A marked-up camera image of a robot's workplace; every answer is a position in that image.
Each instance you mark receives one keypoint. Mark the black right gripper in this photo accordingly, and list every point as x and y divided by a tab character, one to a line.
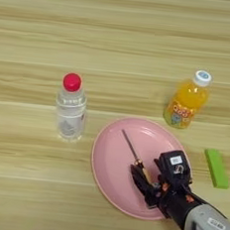
175	200

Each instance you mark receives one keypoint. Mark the green rectangular block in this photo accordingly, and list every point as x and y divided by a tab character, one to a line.
216	168

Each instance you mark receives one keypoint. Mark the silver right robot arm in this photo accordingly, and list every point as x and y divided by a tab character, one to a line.
209	229

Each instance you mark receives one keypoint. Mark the small black box white label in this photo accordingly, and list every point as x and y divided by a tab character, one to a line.
175	166

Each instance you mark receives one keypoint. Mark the pink round plate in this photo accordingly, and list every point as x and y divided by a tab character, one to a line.
114	173

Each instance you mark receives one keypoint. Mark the orange juice bottle white cap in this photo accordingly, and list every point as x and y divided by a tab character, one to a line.
186	102

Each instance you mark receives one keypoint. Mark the clear water bottle red cap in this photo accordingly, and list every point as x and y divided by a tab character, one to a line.
70	112

